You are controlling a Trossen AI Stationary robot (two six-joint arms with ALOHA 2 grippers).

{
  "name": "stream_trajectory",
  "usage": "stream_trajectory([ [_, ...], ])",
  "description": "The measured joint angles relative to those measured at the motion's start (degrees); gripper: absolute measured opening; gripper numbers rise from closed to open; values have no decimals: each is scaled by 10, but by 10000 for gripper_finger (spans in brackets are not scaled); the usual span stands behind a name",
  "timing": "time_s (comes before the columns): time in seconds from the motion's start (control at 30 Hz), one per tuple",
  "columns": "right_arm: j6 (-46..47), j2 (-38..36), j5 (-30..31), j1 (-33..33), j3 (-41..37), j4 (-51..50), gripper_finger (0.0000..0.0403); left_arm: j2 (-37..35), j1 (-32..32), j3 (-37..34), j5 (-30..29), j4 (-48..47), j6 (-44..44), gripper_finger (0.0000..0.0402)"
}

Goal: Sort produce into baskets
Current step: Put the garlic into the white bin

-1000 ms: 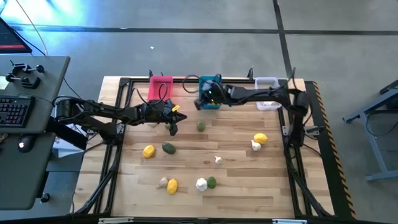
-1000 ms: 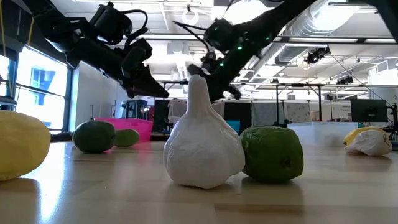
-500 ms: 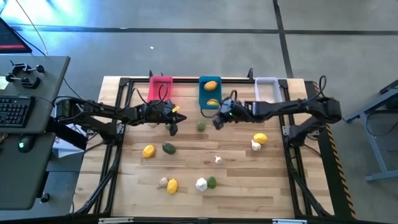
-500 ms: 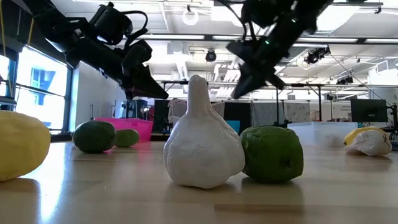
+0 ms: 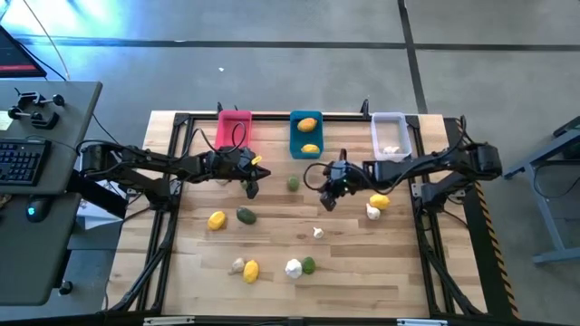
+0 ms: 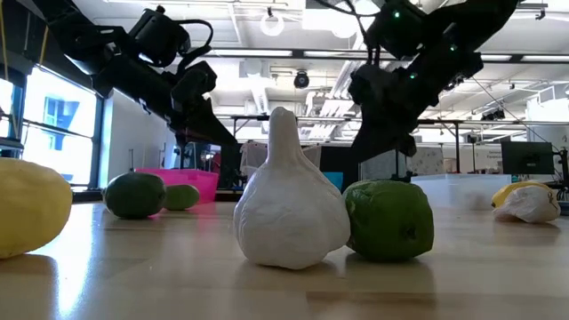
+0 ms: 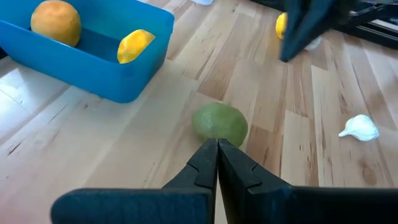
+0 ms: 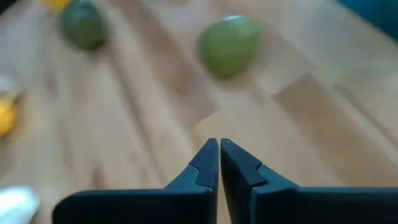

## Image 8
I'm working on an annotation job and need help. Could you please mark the teal plastic basket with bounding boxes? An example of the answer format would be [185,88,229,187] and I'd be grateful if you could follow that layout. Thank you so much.
[335,0,398,42]

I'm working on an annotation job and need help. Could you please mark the yellow lemon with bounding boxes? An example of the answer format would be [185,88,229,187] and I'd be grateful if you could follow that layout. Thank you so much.
[0,96,18,138]
[35,0,74,12]

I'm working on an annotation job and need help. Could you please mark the green lime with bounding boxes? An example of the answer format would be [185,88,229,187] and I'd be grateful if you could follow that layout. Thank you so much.
[198,14,261,78]

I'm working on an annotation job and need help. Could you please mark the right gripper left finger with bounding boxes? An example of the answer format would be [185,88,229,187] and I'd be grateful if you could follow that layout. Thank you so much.
[52,138,220,224]

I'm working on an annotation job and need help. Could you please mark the dark green avocado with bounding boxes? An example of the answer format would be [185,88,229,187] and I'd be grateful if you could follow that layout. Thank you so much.
[59,0,108,51]

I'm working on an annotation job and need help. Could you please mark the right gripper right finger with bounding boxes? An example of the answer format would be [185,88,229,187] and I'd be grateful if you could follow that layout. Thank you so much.
[220,138,398,224]

